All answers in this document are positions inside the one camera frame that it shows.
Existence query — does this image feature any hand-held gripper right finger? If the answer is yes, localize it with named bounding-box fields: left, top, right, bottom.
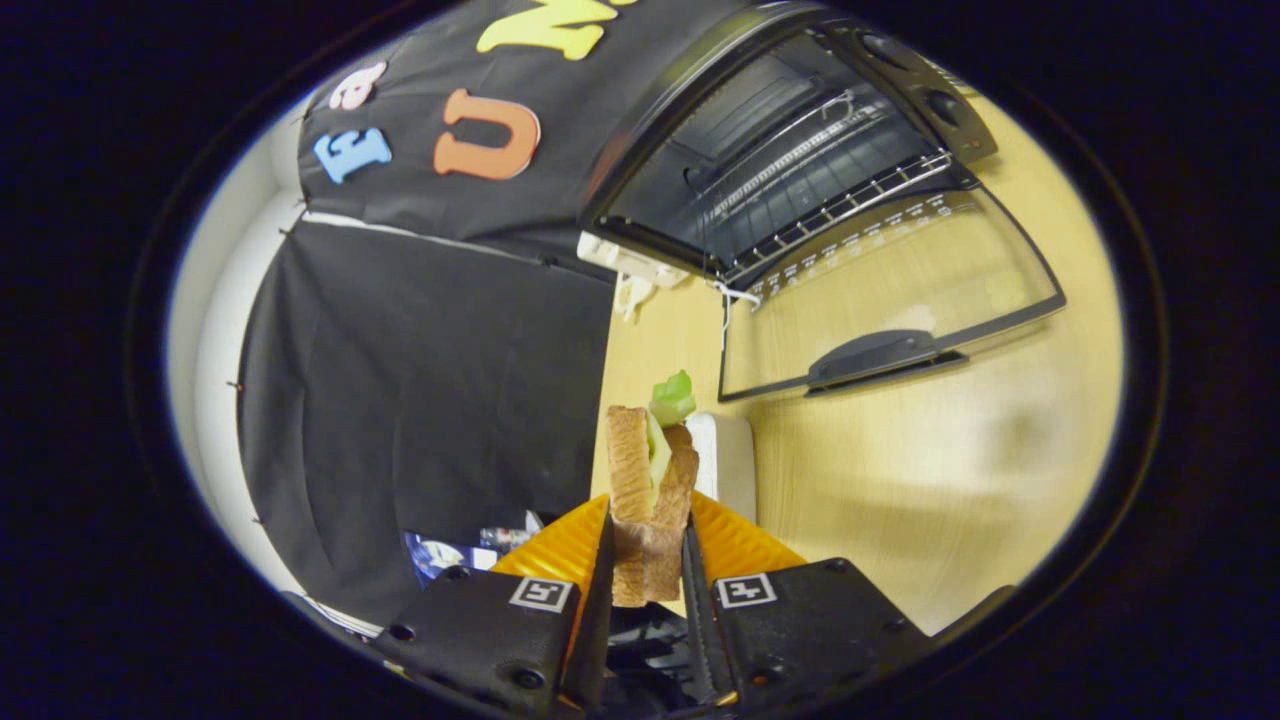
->
left=680, top=490, right=936, bottom=713

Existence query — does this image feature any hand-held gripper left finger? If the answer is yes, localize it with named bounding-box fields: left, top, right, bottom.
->
left=365, top=492, right=616, bottom=716

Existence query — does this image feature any toasted bread sandwich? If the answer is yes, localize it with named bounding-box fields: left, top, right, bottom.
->
left=605, top=370, right=701, bottom=608

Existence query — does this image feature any black toaster oven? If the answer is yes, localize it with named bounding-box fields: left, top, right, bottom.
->
left=578, top=0, right=1067, bottom=403

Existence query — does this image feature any white pop-up toaster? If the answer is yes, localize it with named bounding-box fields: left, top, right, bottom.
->
left=577, top=232, right=691, bottom=291

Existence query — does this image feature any white plate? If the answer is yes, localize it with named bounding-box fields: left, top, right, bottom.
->
left=685, top=412, right=758, bottom=526

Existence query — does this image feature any black backdrop cloth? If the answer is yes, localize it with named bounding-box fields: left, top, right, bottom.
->
left=238, top=0, right=791, bottom=626

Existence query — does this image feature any white string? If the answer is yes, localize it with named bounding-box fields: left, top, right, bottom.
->
left=712, top=280, right=763, bottom=351

